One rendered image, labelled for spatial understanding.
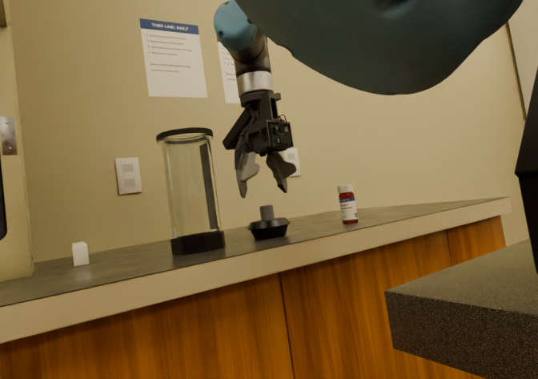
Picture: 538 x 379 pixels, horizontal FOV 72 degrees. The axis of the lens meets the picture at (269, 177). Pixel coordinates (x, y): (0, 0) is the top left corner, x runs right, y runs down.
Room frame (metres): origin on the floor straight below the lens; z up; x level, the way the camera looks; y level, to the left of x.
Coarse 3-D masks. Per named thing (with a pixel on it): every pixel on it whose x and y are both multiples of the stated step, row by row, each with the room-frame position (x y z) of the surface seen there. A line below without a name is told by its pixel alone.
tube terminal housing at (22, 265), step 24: (0, 48) 0.67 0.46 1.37; (0, 72) 0.67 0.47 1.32; (0, 96) 0.67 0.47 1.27; (0, 144) 0.67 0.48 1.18; (24, 168) 0.76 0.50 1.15; (24, 192) 0.70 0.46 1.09; (24, 216) 0.68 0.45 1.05; (0, 240) 0.66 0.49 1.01; (24, 240) 0.68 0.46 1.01; (0, 264) 0.66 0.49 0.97; (24, 264) 0.68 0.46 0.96
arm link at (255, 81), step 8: (248, 72) 0.73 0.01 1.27; (256, 72) 0.73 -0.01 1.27; (264, 72) 0.74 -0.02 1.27; (240, 80) 0.74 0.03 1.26; (248, 80) 0.73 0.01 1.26; (256, 80) 0.73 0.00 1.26; (264, 80) 0.73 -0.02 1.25; (240, 88) 0.74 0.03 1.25; (248, 88) 0.73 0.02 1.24; (256, 88) 0.73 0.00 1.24; (264, 88) 0.73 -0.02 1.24; (272, 88) 0.75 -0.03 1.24; (240, 96) 0.75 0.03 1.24
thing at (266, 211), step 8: (264, 208) 0.77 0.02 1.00; (272, 208) 0.77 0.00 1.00; (264, 216) 0.77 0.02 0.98; (272, 216) 0.77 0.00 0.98; (256, 224) 0.75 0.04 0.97; (264, 224) 0.74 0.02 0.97; (272, 224) 0.74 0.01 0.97; (280, 224) 0.74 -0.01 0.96; (256, 232) 0.75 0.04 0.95; (264, 232) 0.74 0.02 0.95; (272, 232) 0.74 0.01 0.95; (280, 232) 0.75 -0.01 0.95
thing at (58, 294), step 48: (240, 240) 0.79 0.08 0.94; (288, 240) 0.66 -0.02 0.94; (336, 240) 0.66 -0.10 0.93; (384, 240) 0.72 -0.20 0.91; (0, 288) 0.57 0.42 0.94; (48, 288) 0.49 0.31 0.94; (96, 288) 0.46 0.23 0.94; (144, 288) 0.49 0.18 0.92; (192, 288) 0.52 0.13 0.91; (0, 336) 0.41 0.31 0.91
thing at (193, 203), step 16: (192, 128) 0.67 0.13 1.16; (208, 128) 0.70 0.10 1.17; (160, 144) 0.72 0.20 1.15; (176, 144) 0.67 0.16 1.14; (192, 144) 0.67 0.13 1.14; (208, 144) 0.71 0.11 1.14; (176, 160) 0.67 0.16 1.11; (192, 160) 0.67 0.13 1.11; (208, 160) 0.70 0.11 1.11; (176, 176) 0.67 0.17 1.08; (192, 176) 0.67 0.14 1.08; (208, 176) 0.69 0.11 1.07; (176, 192) 0.67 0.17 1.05; (192, 192) 0.67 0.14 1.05; (208, 192) 0.69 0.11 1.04; (176, 208) 0.68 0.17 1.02; (192, 208) 0.67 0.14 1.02; (208, 208) 0.68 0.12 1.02; (176, 224) 0.68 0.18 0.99; (192, 224) 0.67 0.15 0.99; (208, 224) 0.68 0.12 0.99
